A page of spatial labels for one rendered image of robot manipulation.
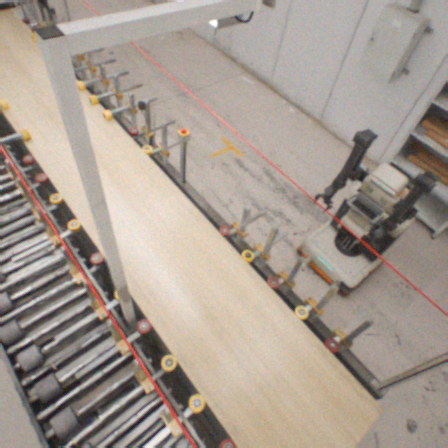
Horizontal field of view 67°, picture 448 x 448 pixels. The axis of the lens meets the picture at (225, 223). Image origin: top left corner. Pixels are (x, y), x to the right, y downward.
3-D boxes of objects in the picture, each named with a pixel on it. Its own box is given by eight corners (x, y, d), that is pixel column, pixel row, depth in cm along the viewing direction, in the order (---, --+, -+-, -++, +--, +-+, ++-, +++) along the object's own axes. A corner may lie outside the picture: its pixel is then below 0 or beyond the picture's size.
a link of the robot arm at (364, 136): (383, 131, 206) (370, 122, 210) (369, 142, 201) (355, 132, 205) (358, 177, 244) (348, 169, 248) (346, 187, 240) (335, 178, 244)
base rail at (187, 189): (42, 34, 418) (39, 25, 410) (382, 392, 215) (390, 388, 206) (35, 35, 415) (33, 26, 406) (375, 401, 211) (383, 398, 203)
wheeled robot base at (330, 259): (335, 221, 371) (344, 207, 352) (382, 262, 346) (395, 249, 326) (293, 252, 341) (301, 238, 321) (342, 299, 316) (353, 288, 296)
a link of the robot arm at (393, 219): (438, 182, 187) (421, 170, 192) (434, 187, 185) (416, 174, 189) (397, 229, 221) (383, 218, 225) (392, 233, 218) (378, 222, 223)
